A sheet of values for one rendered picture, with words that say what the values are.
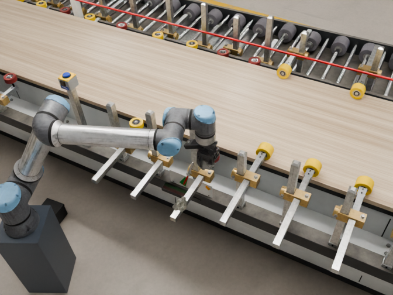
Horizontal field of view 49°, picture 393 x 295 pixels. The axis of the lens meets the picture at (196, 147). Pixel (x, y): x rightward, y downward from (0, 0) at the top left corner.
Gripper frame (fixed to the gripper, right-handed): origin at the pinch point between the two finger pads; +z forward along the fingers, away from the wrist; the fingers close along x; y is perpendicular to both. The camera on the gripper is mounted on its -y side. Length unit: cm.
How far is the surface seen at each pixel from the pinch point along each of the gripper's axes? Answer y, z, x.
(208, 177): -0.3, 13.7, 5.6
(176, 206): -4.8, 13.4, -18.0
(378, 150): 70, 10, 60
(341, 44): 24, 15, 156
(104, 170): -53, 17, -14
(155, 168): -28.7, 15.3, -1.1
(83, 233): -89, 101, -18
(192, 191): -3.6, 14.5, -5.5
